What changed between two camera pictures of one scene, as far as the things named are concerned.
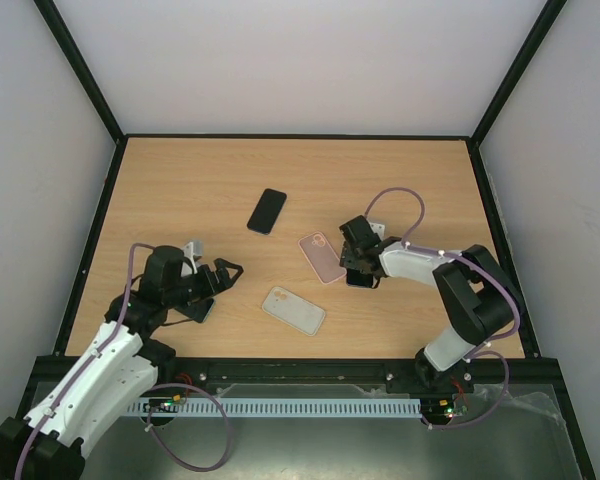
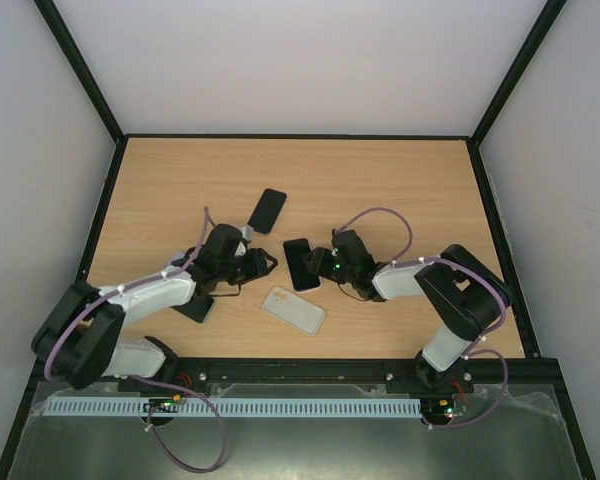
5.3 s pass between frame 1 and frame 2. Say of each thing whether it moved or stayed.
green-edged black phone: stayed
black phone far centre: stayed
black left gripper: moved
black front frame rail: stayed
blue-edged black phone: moved
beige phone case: stayed
